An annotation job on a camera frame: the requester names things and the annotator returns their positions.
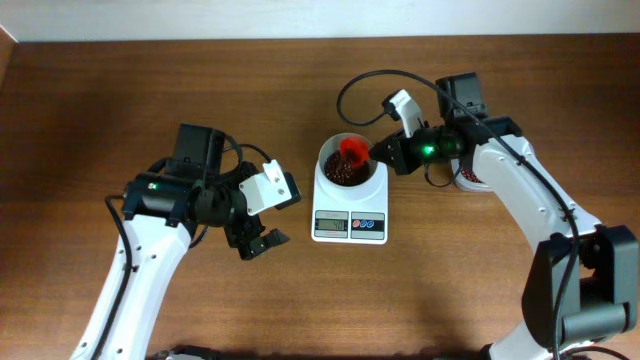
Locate red beans in bowl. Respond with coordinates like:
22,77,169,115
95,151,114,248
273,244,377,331
323,150,371,187

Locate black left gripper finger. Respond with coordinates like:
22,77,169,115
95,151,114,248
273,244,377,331
263,229,290,249
238,237,267,261

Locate clear plastic bean container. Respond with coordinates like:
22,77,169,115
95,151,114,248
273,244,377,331
450,159,492,192

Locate red measuring scoop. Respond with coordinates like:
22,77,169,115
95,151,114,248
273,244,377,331
339,136,369,168

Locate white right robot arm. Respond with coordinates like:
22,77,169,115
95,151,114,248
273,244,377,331
369,73,639,359

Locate white digital kitchen scale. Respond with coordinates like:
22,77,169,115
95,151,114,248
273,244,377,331
311,161,389,245

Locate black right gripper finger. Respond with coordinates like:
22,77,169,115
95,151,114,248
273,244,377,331
369,130,404,154
370,152,405,175

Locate red adzuki beans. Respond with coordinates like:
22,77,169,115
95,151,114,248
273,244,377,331
461,168,482,184

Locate white round bowl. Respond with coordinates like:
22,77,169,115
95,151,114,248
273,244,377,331
318,133,378,186

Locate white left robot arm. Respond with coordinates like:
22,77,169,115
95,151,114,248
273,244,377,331
72,159,300,359

